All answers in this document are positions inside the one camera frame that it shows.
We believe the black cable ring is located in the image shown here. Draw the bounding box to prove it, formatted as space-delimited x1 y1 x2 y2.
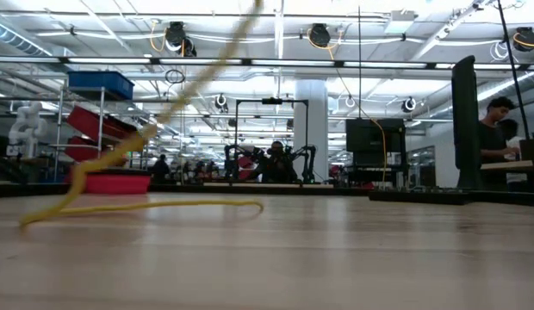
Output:
164 68 187 85

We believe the yellow hanging cable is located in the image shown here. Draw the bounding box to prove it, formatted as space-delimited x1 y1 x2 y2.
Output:
307 28 388 184

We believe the black cable reel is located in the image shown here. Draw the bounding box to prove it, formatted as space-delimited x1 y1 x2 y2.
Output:
214 93 230 115
400 96 419 115
307 22 333 49
165 21 198 59
512 26 534 53

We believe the metal shelf rack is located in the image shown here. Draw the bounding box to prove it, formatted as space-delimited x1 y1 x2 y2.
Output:
50 84 152 184

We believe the black table frame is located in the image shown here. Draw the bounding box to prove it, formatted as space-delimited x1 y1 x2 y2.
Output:
0 180 534 208

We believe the yellow cord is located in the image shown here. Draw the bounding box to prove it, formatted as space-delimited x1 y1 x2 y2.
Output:
19 0 266 228

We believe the red storage bin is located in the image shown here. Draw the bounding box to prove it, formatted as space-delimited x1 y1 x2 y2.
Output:
62 167 84 184
62 136 130 170
65 104 149 152

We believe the black slanted pole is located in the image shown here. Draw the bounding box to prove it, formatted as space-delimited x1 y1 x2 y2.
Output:
495 0 533 141

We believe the thin black rod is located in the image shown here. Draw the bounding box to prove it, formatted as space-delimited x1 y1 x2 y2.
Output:
357 5 363 120

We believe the black monitor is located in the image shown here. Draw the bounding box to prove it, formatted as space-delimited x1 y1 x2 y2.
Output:
345 117 407 166

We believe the white building column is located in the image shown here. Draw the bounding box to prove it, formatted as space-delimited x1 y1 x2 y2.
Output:
293 78 330 183

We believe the black rig frame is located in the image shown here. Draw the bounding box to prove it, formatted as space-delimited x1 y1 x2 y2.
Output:
233 97 310 185

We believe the white junction box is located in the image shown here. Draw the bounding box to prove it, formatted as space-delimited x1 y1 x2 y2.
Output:
383 9 419 35

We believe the long light strip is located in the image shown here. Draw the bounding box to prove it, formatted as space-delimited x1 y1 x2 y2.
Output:
0 54 534 71

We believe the silver ventilation duct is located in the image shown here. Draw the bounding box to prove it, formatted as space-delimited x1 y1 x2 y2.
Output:
0 18 53 58

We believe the black laptop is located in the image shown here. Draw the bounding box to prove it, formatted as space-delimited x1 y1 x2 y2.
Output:
519 138 534 162

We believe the red tray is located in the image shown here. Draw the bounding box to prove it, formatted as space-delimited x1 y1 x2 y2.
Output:
79 167 152 195

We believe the blue storage bin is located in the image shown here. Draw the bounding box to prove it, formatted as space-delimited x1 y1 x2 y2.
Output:
67 70 136 102

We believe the wooden side table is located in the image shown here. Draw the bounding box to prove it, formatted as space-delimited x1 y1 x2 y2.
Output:
480 159 534 193

